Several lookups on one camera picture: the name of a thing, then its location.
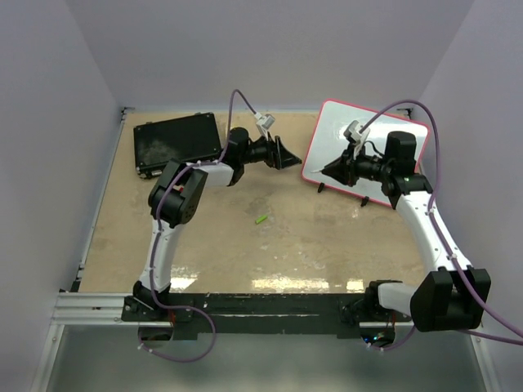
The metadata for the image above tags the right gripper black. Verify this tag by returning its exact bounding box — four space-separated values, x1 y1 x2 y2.
323 141 392 187

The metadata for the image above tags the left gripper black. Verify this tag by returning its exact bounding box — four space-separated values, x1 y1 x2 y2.
240 132 301 170

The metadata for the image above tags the pink framed whiteboard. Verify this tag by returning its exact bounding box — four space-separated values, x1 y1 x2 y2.
302 100 431 207

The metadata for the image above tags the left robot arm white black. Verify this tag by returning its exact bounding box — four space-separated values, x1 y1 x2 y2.
132 127 302 320

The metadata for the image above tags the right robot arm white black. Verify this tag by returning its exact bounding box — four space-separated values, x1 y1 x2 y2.
321 130 491 332

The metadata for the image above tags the black hard case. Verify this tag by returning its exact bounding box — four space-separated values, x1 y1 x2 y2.
133 113 221 179

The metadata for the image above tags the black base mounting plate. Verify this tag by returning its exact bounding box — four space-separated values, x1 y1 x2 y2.
121 293 410 340

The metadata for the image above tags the wire whiteboard stand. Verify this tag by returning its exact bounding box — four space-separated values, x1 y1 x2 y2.
317 182 369 207

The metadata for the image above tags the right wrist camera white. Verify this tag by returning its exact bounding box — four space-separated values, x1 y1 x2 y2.
343 120 370 159

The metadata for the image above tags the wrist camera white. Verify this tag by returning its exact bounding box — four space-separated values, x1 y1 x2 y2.
254 112 275 140
343 120 370 159

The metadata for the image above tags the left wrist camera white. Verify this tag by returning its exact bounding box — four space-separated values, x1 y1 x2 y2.
254 112 275 140

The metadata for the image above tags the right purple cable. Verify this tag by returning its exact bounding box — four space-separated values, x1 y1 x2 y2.
359 99 523 352

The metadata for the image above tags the aluminium frame rail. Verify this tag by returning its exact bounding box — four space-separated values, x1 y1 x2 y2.
30 108 136 392

